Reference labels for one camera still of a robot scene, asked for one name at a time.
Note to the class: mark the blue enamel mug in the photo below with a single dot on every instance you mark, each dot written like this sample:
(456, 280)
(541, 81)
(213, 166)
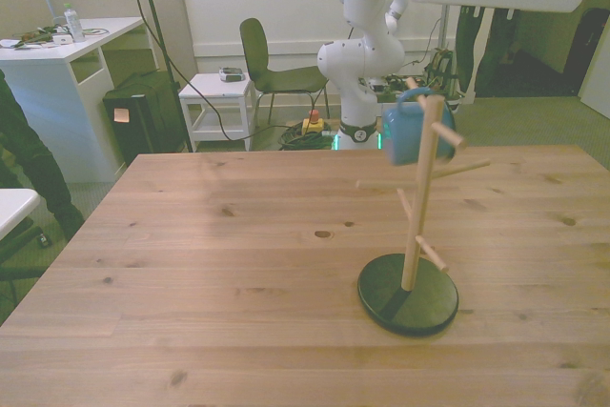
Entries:
(405, 135)

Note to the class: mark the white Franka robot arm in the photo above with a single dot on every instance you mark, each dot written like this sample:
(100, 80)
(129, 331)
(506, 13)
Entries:
(367, 45)

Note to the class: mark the wooden mug tree black base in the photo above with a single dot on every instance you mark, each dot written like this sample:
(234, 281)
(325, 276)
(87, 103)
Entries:
(410, 297)

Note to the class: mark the dark hanging clothing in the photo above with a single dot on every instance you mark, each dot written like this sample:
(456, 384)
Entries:
(468, 49)

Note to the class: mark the backpack on floor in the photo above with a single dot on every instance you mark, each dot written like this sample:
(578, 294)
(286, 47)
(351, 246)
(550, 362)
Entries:
(441, 68)

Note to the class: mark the yellow emergency stop button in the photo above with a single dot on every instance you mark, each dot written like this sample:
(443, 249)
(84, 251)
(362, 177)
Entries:
(313, 123)

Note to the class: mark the dark green chair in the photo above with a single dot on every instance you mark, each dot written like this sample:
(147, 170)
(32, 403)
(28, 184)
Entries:
(259, 59)

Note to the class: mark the grey device on side table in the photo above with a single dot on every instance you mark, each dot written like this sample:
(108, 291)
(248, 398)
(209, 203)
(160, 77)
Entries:
(232, 75)

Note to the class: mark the small white side table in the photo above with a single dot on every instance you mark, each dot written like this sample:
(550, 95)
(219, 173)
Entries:
(214, 87)

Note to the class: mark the black tripod pole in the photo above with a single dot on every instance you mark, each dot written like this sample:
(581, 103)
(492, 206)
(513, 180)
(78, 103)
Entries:
(159, 45)

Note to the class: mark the black computer tower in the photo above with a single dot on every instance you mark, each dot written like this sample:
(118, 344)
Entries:
(143, 116)

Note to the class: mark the orange sticky note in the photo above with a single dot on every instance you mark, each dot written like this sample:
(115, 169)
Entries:
(121, 115)

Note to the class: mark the clear plastic bottle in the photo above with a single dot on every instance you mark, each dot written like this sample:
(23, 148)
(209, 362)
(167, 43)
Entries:
(75, 23)

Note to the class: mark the white desk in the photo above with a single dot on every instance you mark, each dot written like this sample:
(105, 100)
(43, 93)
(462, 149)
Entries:
(47, 92)

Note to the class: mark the clutter on white desk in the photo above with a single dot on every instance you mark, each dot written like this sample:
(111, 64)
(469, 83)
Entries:
(33, 37)

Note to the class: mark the person leg dark trousers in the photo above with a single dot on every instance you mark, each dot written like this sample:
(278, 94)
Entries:
(43, 164)

